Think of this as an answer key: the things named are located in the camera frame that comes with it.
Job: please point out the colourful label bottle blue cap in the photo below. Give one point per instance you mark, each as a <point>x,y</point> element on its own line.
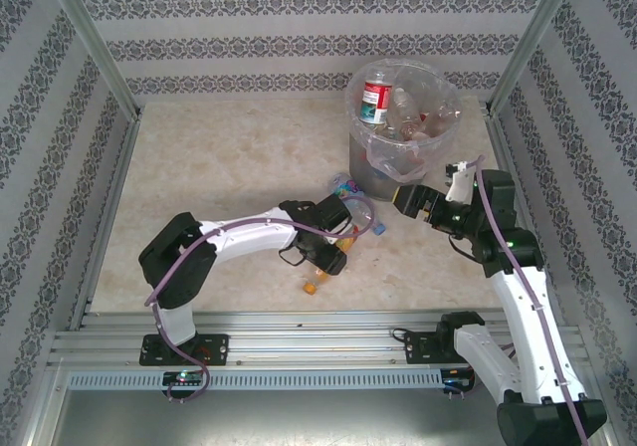
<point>343,185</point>

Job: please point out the orange juice bottle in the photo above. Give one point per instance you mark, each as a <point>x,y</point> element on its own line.
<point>312,287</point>

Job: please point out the red teal label bottle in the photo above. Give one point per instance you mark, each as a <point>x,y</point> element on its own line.
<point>375,100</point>

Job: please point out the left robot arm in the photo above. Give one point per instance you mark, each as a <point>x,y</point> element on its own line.
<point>249,229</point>

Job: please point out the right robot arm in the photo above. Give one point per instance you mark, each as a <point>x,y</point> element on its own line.
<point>527,311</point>

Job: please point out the grey round waste bin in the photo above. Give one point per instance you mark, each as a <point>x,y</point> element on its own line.
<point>360,177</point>

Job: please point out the clear plastic bin liner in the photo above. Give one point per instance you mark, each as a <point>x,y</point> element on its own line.
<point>445,95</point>

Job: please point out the aluminium mounting beam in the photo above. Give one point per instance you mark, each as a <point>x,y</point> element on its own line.
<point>318,341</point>

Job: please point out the metal sheet panel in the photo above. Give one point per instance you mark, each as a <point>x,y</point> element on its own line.
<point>318,418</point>

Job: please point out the small circuit board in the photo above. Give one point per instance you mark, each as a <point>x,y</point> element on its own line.
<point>184,377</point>
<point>458,377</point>

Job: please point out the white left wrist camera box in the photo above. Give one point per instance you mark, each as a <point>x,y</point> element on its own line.
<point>342,228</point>

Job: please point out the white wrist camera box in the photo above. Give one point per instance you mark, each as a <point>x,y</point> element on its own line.
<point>342,228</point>
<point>460,184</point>

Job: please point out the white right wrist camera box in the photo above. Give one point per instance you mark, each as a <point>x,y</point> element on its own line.
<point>460,184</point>

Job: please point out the aluminium side rail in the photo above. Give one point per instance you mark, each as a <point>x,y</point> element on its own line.
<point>119,187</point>
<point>501,137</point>

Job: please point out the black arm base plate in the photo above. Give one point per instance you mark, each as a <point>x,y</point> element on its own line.
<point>418,349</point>
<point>214,349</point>

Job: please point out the aluminium frame post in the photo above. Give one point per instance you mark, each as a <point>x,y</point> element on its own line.
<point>94,48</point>
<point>532,43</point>

